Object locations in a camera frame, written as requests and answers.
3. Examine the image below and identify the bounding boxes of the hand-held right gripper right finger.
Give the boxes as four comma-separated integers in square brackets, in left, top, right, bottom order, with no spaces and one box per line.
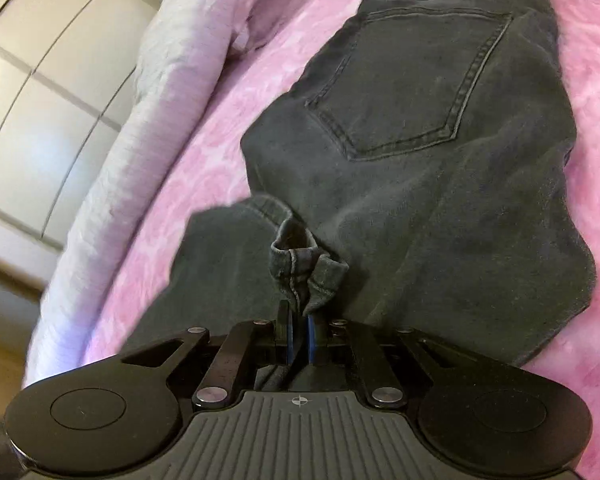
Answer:
[307,314,484,407]

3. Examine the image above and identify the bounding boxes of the pink floral blanket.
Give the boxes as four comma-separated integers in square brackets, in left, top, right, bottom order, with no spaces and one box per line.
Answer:
[82,0,600,480]

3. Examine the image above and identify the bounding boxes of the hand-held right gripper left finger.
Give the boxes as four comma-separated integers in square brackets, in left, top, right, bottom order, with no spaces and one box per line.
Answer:
[121,301,297,408]

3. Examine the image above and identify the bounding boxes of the white ribbed quilt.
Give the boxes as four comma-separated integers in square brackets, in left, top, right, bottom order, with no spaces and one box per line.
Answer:
[24,0,333,388]

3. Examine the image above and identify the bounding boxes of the white wardrobe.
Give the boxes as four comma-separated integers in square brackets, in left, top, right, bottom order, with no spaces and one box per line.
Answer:
[0,0,162,281]

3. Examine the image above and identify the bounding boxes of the dark grey jeans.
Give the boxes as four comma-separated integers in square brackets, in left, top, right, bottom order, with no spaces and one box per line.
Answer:
[122,0,597,392]

